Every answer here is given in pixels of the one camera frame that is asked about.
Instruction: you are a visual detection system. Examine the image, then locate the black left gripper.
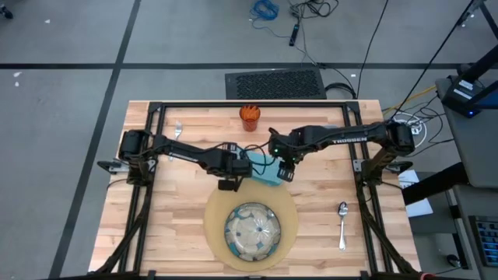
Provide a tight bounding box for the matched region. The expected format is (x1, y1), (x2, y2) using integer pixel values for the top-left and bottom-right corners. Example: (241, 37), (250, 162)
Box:
(208, 150), (254, 192)

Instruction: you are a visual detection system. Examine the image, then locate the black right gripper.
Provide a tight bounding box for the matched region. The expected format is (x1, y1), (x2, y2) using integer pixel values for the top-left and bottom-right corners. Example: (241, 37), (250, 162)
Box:
(267, 127), (313, 183)

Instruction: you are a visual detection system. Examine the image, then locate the teal cloth napkin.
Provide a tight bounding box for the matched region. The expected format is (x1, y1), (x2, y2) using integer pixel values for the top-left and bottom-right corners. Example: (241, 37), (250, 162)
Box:
(244, 150), (286, 187)

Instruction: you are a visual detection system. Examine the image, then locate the silver fork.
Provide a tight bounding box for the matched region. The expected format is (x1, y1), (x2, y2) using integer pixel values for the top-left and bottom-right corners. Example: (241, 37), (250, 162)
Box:
(168, 121), (184, 163)

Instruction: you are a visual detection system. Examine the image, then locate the round woven tan placemat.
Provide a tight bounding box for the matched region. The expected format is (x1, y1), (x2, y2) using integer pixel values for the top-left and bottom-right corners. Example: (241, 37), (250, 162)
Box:
(202, 178), (300, 273)

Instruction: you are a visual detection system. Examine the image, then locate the silver spoon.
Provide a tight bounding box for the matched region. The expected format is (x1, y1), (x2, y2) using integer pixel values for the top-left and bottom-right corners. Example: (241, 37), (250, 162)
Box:
(336, 201), (350, 252)

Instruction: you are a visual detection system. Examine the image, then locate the black perforated floor mat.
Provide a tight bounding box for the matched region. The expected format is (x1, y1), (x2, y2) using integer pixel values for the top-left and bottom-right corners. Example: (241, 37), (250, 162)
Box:
(224, 68), (328, 101)

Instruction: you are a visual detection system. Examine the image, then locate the white paper sheet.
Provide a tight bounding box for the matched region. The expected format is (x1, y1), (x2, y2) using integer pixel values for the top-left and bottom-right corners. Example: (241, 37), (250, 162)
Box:
(397, 169), (434, 219)

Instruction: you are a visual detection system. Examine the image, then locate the black power strip bar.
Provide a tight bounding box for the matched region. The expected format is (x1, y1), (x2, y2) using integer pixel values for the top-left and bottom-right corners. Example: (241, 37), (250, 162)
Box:
(288, 23), (302, 48)

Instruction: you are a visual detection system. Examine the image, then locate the black metal beam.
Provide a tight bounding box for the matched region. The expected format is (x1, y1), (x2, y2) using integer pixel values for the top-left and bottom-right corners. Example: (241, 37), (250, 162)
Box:
(402, 161), (470, 207)
(457, 43), (498, 83)

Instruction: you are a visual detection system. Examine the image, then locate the grey equipment cart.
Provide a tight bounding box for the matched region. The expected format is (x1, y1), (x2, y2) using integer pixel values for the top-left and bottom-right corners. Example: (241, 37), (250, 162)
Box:
(434, 75), (498, 190)

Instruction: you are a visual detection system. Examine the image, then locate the black box with blue light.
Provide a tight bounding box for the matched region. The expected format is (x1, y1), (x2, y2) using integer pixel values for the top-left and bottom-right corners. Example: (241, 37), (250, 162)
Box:
(440, 75), (498, 119)

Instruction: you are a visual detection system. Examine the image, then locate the keyboard with blue keys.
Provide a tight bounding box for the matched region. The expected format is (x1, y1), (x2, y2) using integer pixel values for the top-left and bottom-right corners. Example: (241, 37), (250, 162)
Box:
(468, 214), (498, 268)

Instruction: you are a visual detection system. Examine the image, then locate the left gripper cable loop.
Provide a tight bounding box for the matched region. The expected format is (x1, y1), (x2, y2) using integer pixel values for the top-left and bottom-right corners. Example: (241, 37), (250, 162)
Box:
(217, 142), (273, 177)

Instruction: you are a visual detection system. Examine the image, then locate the black aluminium table frame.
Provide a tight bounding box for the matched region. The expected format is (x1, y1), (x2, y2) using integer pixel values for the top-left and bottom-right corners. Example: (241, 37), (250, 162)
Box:
(93, 100), (421, 280)

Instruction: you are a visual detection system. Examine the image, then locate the coiled black cable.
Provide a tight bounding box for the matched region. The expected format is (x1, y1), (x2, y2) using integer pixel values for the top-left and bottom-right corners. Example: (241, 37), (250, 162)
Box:
(324, 82), (358, 100)

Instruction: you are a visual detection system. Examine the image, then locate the yellow floor cable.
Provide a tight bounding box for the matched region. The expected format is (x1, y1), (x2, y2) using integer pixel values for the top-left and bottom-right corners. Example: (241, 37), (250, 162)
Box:
(383, 84), (437, 114)

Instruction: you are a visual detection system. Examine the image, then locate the long black floor cable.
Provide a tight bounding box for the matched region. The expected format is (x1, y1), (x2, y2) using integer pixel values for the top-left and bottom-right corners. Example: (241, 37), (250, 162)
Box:
(355, 0), (390, 100)
(388, 0), (479, 120)

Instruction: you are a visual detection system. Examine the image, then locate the blue coiled cable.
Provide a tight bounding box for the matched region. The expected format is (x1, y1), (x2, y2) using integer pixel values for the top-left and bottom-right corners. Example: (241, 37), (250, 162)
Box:
(248, 0), (291, 40)

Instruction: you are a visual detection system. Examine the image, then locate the tangled black cable bundle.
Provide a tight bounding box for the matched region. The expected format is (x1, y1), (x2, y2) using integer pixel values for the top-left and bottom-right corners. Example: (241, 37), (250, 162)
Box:
(286, 0), (340, 19)

